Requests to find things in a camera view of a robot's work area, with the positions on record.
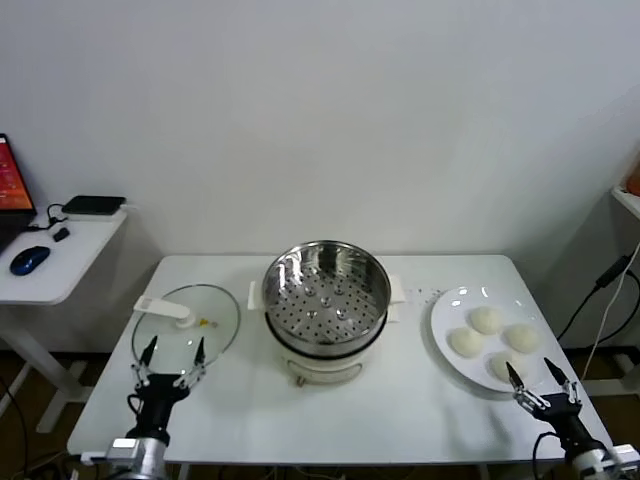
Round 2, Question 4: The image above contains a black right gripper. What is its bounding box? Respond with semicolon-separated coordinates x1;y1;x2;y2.
505;357;604;457

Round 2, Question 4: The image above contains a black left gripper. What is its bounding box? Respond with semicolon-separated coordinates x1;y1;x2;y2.
127;335;208;444

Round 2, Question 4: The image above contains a white steamed baozi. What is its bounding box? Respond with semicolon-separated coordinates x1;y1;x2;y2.
487;350;530;384
447;327;486;360
467;305;505;335
501;323;544;354

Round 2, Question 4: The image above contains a stainless steel steamer basket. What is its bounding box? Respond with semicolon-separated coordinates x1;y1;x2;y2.
261;239;393;351

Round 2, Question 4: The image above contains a white round plate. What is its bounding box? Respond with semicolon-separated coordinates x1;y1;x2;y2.
428;284;556;395

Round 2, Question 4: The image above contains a white side desk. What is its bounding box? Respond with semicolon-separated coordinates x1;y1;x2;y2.
0;209;131;434

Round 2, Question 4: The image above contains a white electric cooker pot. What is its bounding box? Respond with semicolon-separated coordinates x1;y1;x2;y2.
247;273;407;387

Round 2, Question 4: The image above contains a flat black box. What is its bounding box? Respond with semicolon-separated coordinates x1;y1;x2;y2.
60;195;127;216

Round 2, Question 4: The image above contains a blue computer mouse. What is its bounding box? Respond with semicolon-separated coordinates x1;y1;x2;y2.
8;245;52;276

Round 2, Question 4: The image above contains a white shelf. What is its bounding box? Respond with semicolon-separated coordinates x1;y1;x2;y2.
610;184;640;221

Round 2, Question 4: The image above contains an orange object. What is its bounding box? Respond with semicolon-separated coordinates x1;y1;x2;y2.
624;154;640;197

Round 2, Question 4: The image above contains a laptop with red screen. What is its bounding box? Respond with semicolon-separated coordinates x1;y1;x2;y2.
0;132;39;254

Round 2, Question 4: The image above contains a glass lid with white handle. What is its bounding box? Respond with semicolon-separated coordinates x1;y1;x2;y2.
130;283;242;377

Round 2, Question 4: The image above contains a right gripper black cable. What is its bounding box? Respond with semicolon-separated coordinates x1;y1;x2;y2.
531;430;569;469

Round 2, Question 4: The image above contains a long white cable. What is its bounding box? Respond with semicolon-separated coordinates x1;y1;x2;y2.
582;269;640;381

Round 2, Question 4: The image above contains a black power cable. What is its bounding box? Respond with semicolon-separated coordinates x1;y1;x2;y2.
557;254;634;342

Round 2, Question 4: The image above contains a black floor cable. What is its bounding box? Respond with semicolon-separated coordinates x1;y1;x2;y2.
0;374;29;480

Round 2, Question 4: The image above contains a black desk cable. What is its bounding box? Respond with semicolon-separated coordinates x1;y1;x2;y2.
27;202;69;234

